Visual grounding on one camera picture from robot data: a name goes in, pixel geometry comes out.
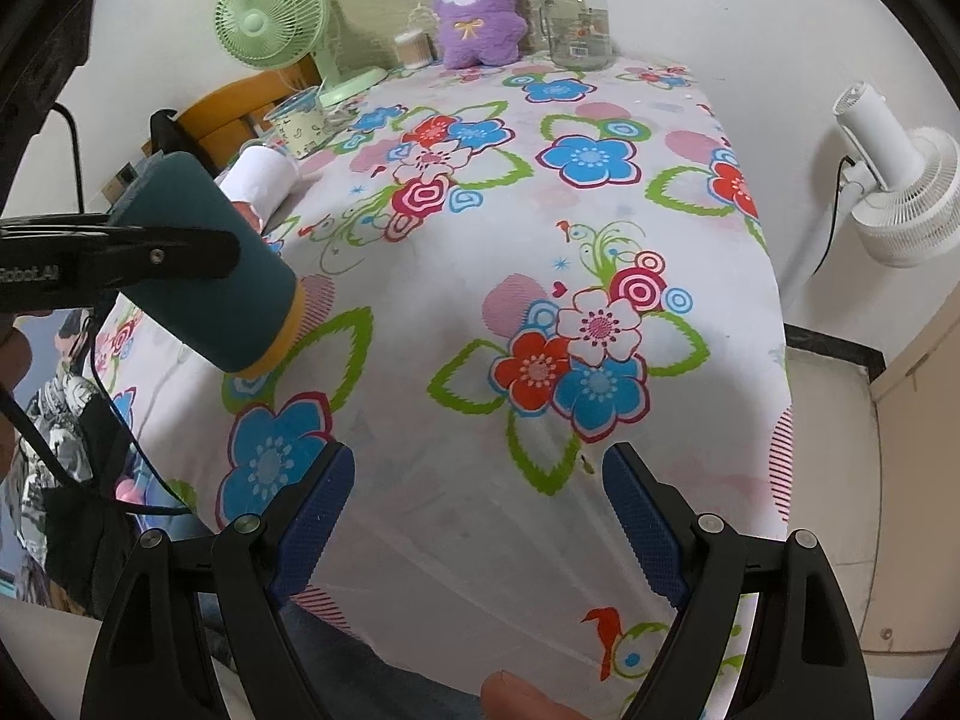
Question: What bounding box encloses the purple plush toy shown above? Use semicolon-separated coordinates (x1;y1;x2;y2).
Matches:
432;0;530;69

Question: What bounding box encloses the printed cloth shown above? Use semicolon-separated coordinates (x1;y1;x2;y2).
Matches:
0;307;143;605

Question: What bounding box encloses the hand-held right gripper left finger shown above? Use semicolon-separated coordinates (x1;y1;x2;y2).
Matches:
81;441;356;720

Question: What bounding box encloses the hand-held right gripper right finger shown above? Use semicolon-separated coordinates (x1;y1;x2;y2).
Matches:
602;441;875;720

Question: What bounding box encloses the white standing fan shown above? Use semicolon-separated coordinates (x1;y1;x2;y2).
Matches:
832;83;960;269

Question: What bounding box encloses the floral tablecloth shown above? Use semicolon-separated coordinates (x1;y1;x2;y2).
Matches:
81;58;796;720

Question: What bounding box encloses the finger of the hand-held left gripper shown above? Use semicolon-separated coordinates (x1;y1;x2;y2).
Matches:
148;110;220;170
0;213;242;292

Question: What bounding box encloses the teal cup with orange base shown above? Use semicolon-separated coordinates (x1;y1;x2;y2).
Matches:
107;151;305;380

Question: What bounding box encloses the white paper roll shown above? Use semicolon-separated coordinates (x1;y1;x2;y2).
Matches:
217;143;302;232

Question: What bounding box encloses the black fan cable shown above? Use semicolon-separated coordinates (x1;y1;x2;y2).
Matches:
814;156;857;280

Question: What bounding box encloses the patterned glass cup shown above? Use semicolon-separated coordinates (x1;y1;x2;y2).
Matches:
262;89;332;161

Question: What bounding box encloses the wooden chair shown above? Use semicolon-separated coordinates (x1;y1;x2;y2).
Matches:
175;60;324;167

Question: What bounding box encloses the cotton swab container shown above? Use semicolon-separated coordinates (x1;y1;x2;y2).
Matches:
393;29;435;71

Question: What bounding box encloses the person's left forearm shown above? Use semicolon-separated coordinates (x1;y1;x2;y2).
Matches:
0;319;32;485

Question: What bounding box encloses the glass jar with black lid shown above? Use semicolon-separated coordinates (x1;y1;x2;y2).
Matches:
535;0;615;69

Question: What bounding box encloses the green desk fan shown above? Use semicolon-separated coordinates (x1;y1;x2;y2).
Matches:
214;0;389;108

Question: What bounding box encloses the person's jeans leg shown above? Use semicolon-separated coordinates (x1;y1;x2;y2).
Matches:
202;592;488;720

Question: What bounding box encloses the black device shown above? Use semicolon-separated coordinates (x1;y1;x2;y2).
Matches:
0;0;100;137

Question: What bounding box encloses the person's right hand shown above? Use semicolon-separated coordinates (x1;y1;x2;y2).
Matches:
480;670;575;720

